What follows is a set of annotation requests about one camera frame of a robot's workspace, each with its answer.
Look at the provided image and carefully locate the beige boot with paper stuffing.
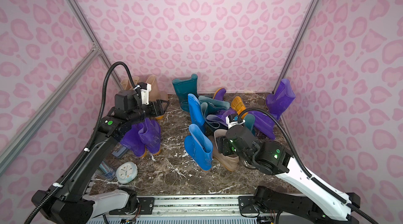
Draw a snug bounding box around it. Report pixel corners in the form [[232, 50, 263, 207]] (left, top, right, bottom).
[[208, 129, 239, 172]]

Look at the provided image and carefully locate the beige boot pair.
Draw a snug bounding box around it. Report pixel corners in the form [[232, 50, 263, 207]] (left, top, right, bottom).
[[120, 76, 140, 90]]

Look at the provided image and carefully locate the blue boot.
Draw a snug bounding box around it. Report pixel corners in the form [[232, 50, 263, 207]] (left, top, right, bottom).
[[188, 94, 206, 133], [184, 124, 213, 171]]

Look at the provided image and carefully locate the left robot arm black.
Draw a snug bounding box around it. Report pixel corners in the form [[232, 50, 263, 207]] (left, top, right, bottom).
[[25, 90, 170, 224]]

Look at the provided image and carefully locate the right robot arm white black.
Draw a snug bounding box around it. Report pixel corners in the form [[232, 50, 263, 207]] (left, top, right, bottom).
[[214, 125, 361, 224]]

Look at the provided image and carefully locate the teal boot standing at back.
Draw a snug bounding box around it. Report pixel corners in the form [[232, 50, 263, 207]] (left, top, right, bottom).
[[172, 74, 199, 112]]

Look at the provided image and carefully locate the yellow boot sole in pile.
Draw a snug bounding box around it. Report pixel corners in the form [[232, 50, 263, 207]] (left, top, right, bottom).
[[231, 96, 246, 115]]

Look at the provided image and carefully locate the teal boot lying in pile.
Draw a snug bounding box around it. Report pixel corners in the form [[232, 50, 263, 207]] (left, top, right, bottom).
[[198, 96, 230, 116]]

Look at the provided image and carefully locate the mint alarm clock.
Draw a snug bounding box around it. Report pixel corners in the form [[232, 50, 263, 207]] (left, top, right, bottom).
[[115, 162, 138, 184]]

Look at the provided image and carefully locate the blue printed can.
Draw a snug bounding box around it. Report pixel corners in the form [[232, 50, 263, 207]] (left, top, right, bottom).
[[96, 161, 116, 181]]

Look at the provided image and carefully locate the aluminium diagonal brace left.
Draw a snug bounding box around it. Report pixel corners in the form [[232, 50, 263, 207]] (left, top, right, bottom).
[[1, 46, 99, 174]]

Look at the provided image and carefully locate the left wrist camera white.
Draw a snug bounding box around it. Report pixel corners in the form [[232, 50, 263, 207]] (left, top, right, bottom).
[[135, 82, 152, 105]]

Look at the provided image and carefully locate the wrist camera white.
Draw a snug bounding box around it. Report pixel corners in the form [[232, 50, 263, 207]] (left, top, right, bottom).
[[135, 82, 152, 105], [225, 113, 245, 129]]

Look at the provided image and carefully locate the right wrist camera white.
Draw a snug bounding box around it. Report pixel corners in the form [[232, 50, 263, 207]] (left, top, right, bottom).
[[225, 113, 245, 129]]

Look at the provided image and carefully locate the aluminium frame post left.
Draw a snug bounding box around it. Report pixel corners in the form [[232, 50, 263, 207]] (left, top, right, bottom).
[[65, 0, 112, 68]]

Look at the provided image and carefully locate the aluminium frame post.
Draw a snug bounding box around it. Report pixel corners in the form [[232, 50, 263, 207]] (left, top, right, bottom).
[[272, 0, 322, 93], [65, 0, 112, 68]]

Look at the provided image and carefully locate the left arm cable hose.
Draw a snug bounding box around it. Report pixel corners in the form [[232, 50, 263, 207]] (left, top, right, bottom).
[[24, 61, 136, 224]]

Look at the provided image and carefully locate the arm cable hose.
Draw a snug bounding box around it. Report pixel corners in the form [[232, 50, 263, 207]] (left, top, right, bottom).
[[24, 61, 136, 224], [237, 107, 380, 224]]

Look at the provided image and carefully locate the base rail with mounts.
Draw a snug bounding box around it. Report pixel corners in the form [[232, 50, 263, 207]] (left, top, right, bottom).
[[89, 194, 276, 224]]

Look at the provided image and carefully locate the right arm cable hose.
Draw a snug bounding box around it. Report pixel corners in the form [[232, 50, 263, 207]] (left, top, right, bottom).
[[237, 107, 380, 224]]

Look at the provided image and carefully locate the aluminium frame post right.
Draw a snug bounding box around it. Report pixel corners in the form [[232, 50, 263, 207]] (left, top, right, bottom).
[[272, 0, 322, 93]]

